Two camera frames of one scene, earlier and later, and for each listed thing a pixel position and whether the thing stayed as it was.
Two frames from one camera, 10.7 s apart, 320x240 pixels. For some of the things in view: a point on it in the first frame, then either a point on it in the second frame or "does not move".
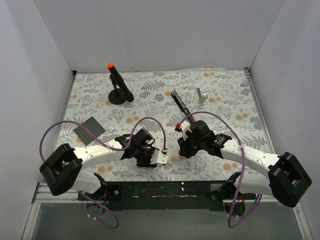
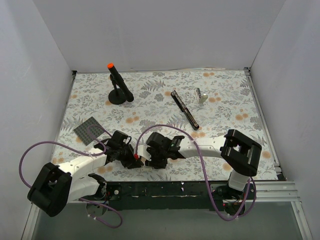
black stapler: (182, 106) does not move
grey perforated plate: (84, 135) does not move
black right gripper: (186, 149) -> (153, 157)
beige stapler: (200, 98) does not move
